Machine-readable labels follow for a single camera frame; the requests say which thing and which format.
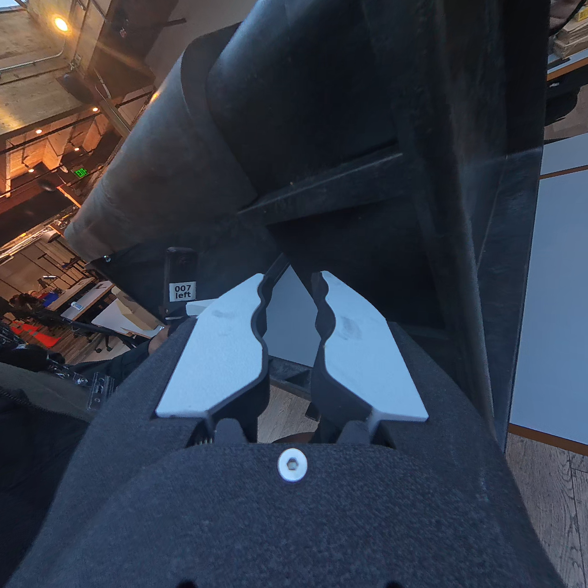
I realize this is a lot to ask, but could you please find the stack of cardboard sheets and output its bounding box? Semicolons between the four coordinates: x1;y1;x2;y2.
551;14;588;59

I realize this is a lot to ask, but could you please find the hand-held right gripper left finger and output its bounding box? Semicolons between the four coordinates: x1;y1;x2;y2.
155;273;271;444

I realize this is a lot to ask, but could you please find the white office table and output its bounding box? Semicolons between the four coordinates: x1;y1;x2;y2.
91;299;162;339
46;280;114;322

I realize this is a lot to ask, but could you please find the red orange object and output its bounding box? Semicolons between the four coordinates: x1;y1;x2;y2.
9;322;63;350

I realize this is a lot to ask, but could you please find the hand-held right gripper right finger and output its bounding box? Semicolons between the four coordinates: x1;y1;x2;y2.
311;270;430;444

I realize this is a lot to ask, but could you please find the cardboard box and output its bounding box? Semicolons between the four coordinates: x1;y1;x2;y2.
112;288;160;330

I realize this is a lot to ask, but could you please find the person's left hand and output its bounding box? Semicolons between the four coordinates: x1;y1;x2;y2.
149;327;173;356

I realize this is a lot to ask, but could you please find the clear acrylic bracket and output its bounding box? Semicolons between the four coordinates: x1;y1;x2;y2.
85;372;115;412

